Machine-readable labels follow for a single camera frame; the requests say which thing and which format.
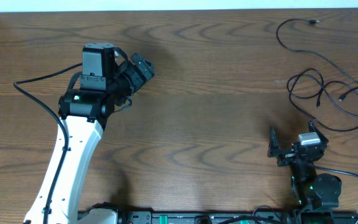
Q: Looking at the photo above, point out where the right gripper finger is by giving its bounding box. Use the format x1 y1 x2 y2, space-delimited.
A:
308 120 329 144
267 128 280 157

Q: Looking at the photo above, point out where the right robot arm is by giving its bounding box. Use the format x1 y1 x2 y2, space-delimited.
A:
267 121 342 223

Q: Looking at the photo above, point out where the black USB cable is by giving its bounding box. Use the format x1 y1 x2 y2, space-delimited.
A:
275 18 358 122

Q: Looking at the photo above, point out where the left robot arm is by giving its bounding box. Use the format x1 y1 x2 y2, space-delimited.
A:
24 43 155 223

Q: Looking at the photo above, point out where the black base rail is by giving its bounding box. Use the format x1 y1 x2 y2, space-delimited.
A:
75 202 358 224

